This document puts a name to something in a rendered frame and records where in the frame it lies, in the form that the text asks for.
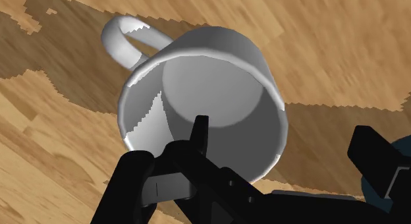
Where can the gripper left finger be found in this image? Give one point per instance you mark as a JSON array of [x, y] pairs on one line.
[[192, 172]]

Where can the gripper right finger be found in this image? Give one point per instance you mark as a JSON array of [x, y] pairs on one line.
[[374, 159]]

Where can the white mug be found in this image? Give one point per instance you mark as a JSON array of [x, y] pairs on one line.
[[212, 98]]

